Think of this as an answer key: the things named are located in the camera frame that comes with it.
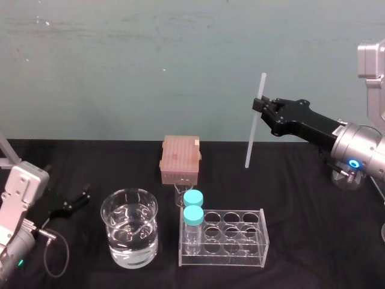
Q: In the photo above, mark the small empty glass beaker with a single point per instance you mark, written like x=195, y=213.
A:
x=179, y=192

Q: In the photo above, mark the white stirring rod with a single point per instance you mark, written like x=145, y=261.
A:
x=255, y=123

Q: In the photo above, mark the large glass beaker with water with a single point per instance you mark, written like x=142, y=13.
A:
x=129, y=228

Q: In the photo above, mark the clear acrylic tube rack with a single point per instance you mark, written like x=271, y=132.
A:
x=234, y=238

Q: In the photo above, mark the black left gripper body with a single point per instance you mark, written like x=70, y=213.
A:
x=61, y=207

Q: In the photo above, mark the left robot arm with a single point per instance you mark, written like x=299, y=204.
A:
x=18, y=195

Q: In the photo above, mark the teal capped clear vial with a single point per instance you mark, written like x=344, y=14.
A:
x=193, y=197
x=193, y=215

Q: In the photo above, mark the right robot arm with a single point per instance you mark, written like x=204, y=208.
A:
x=361, y=150

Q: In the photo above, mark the clear glass vessel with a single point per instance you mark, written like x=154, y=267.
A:
x=383, y=231

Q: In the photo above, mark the pink pipette tip box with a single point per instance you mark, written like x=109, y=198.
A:
x=180, y=159

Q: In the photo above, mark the black table cloth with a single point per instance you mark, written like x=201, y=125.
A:
x=300, y=241

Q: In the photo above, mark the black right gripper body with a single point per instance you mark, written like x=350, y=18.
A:
x=297, y=120

